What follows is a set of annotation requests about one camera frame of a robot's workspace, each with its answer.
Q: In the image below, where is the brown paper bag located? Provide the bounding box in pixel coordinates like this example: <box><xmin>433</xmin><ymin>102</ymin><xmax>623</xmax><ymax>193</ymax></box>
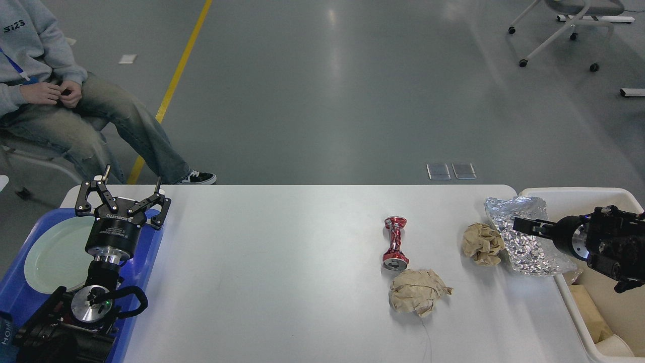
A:
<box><xmin>568</xmin><ymin>285</ymin><xmax>614</xmax><ymax>344</ymax></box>

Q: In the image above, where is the small brown paper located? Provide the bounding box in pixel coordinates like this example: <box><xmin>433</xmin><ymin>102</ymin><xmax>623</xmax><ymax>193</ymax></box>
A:
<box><xmin>462</xmin><ymin>223</ymin><xmax>505</xmax><ymax>266</ymax></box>

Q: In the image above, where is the floor outlet plate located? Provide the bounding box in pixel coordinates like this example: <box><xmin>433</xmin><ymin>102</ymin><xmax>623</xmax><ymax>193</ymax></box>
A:
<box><xmin>426</xmin><ymin>163</ymin><xmax>451</xmax><ymax>180</ymax></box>
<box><xmin>452</xmin><ymin>163</ymin><xmax>477</xmax><ymax>180</ymax></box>

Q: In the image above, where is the left floor outlet plate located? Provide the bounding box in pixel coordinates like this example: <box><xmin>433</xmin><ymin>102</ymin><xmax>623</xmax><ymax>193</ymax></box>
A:
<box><xmin>426</xmin><ymin>163</ymin><xmax>451</xmax><ymax>180</ymax></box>

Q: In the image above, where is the crushed red soda can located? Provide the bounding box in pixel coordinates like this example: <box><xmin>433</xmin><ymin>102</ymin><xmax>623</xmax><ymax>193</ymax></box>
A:
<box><xmin>382</xmin><ymin>216</ymin><xmax>409</xmax><ymax>271</ymax></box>

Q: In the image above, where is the right floor outlet plate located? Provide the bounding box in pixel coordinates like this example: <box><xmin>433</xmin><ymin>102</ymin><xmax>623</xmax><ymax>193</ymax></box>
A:
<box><xmin>452</xmin><ymin>163</ymin><xmax>477</xmax><ymax>180</ymax></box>

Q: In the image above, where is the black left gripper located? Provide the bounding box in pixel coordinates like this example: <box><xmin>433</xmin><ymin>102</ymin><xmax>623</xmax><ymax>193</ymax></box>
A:
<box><xmin>75</xmin><ymin>164</ymin><xmax>172</xmax><ymax>261</ymax></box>

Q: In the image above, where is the beige plastic bin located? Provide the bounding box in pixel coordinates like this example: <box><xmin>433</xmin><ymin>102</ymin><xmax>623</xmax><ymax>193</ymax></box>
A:
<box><xmin>521</xmin><ymin>188</ymin><xmax>644</xmax><ymax>362</ymax></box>

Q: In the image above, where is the brown paper ball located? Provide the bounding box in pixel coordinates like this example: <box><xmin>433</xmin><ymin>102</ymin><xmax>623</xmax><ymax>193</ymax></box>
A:
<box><xmin>389</xmin><ymin>269</ymin><xmax>454</xmax><ymax>317</ymax></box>

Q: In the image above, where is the mint green plate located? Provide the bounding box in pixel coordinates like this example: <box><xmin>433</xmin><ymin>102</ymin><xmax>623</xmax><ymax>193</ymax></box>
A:
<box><xmin>24</xmin><ymin>216</ymin><xmax>94</xmax><ymax>294</ymax></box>

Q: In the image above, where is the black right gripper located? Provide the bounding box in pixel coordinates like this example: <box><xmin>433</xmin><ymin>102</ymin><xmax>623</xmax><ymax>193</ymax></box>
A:
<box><xmin>513</xmin><ymin>215</ymin><xmax>589</xmax><ymax>262</ymax></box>

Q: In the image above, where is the white bowl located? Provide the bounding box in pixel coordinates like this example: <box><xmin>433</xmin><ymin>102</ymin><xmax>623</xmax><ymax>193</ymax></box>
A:
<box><xmin>595</xmin><ymin>335</ymin><xmax>635</xmax><ymax>357</ymax></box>

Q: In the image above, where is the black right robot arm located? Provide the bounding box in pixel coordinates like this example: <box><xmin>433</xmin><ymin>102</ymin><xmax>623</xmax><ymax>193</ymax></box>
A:
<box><xmin>513</xmin><ymin>205</ymin><xmax>644</xmax><ymax>293</ymax></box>

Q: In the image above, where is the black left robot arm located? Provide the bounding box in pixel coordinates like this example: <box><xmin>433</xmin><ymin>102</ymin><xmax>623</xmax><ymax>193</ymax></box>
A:
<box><xmin>13</xmin><ymin>165</ymin><xmax>171</xmax><ymax>362</ymax></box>

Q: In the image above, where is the white chair of person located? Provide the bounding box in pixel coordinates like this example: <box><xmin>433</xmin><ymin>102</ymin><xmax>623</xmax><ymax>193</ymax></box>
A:
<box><xmin>0</xmin><ymin>129</ymin><xmax>81</xmax><ymax>201</ymax></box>

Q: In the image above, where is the seated person grey hoodie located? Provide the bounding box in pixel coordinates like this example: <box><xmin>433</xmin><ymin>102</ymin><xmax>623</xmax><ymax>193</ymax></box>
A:
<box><xmin>1</xmin><ymin>1</ymin><xmax>217</xmax><ymax>185</ymax></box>

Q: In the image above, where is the silver foil bag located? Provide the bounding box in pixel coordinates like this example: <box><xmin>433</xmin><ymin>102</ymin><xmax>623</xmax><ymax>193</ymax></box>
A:
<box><xmin>484</xmin><ymin>196</ymin><xmax>577</xmax><ymax>276</ymax></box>

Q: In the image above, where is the white floor bar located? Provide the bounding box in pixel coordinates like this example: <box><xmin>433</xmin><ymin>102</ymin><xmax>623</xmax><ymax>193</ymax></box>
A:
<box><xmin>619</xmin><ymin>88</ymin><xmax>645</xmax><ymax>97</ymax></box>

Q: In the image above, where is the white desk foot bar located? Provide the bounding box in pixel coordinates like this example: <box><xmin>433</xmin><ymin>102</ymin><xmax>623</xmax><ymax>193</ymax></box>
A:
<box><xmin>557</xmin><ymin>15</ymin><xmax>635</xmax><ymax>24</ymax></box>

